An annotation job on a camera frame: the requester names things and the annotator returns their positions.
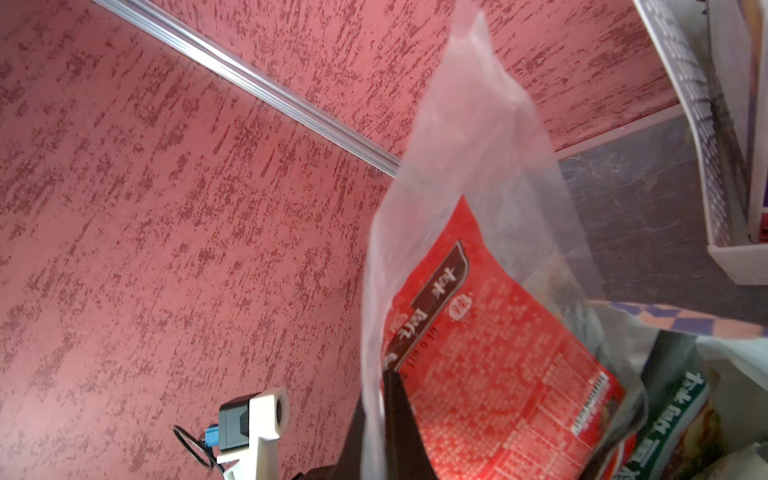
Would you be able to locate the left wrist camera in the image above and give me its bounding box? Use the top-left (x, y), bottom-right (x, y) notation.
top-left (203, 387), bottom-right (290, 480)

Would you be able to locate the white file organizer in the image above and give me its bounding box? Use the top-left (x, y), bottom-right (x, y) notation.
top-left (634, 0), bottom-right (767, 286)

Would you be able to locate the white green condiment packet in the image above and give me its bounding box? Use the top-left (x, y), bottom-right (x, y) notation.
top-left (613, 331), bottom-right (724, 479)

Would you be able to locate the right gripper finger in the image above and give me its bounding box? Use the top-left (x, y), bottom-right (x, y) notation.
top-left (383, 371), bottom-right (438, 480)

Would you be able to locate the white blue checkered paper bag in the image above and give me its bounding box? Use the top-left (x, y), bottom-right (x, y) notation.
top-left (577, 302), bottom-right (767, 479)

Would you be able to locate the clear red condiment packet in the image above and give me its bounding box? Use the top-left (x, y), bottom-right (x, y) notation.
top-left (360, 1), bottom-right (627, 479)

